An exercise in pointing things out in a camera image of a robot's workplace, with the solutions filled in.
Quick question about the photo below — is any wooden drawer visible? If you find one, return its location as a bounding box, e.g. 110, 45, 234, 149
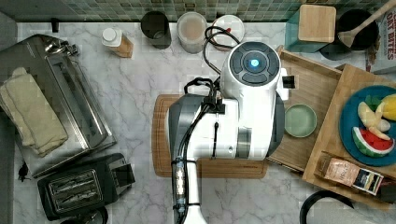
269, 46, 342, 173

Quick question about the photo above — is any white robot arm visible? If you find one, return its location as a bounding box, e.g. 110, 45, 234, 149
165, 41, 287, 224

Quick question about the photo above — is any wooden cutting board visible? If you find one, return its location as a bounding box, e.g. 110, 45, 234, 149
151, 94, 268, 179

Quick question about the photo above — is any clear jar with powder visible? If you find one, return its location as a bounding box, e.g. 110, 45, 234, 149
177, 11, 207, 54

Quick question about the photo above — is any white lidded container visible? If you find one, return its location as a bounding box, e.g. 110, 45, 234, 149
212, 15, 245, 51

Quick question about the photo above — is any dark glass jar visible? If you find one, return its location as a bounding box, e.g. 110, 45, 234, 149
141, 11, 172, 49

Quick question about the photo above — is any green ceramic bowl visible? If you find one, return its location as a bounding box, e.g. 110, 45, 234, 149
285, 104, 318, 138

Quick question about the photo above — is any white capped spice bottle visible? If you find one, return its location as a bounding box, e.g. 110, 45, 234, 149
102, 28, 134, 58

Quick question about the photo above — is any wooden tray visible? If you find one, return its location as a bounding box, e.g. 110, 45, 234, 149
303, 63, 395, 211

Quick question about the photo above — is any black toaster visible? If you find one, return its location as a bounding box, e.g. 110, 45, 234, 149
37, 153, 135, 221

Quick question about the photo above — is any brown snack bag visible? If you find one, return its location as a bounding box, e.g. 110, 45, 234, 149
315, 154, 384, 195

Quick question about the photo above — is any teal box wooden lid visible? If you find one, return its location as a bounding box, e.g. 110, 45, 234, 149
285, 5, 336, 53

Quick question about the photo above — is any stainless steel toaster oven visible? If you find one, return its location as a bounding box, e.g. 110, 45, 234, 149
0, 35, 117, 178

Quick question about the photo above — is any blue plate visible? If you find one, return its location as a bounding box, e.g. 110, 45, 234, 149
339, 85, 396, 167

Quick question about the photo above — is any beige folded towel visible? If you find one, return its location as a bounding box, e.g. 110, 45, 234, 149
1, 67, 68, 158

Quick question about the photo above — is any wooden spatula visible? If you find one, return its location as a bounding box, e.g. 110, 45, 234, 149
337, 0, 396, 48

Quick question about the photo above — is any toy watermelon slice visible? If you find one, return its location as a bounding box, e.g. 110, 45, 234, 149
352, 127, 395, 158

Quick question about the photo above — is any toy banana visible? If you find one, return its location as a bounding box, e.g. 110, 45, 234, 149
358, 102, 390, 140

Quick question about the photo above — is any black utensil holder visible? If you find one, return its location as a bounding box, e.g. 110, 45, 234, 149
318, 8, 380, 62

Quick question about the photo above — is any toy lemon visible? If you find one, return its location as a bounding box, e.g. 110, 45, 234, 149
375, 94, 396, 120

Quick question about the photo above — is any cereal box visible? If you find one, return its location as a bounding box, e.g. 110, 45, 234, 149
366, 7, 396, 75

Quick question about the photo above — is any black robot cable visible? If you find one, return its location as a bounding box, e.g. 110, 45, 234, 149
171, 25, 242, 224

